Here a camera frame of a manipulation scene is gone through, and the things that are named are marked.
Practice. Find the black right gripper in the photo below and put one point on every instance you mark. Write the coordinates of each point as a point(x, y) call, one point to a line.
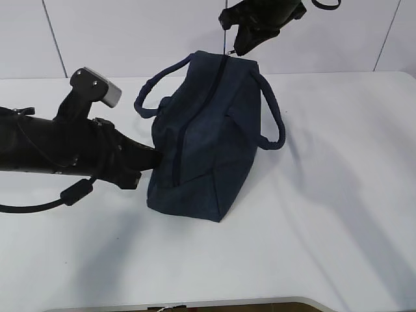
point(259, 21)

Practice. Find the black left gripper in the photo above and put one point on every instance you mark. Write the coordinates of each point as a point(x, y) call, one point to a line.
point(126, 158)

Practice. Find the navy blue fabric bag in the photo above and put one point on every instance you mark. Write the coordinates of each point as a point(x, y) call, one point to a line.
point(211, 113)

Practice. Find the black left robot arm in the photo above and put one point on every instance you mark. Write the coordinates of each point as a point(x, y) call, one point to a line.
point(85, 148)

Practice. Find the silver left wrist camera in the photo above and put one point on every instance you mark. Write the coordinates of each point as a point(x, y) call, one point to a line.
point(87, 87)

